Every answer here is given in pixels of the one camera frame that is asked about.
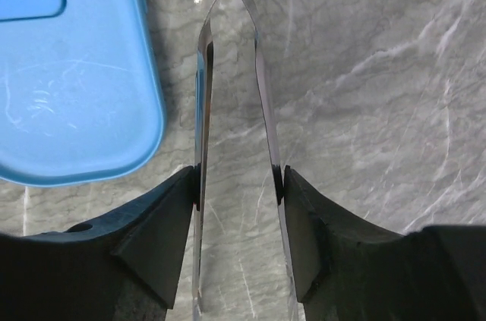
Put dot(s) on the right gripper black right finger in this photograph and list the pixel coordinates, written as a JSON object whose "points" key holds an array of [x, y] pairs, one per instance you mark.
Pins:
{"points": [[346, 268]]}

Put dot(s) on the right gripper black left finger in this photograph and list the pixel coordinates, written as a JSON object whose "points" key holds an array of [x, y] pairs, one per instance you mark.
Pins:
{"points": [[122, 265]]}

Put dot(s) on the blue lunch box lid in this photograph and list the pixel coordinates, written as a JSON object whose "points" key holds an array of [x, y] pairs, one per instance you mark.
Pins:
{"points": [[81, 99]]}

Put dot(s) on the steel serving tongs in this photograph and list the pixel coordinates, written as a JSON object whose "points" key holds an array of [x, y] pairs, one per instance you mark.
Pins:
{"points": [[203, 95]]}

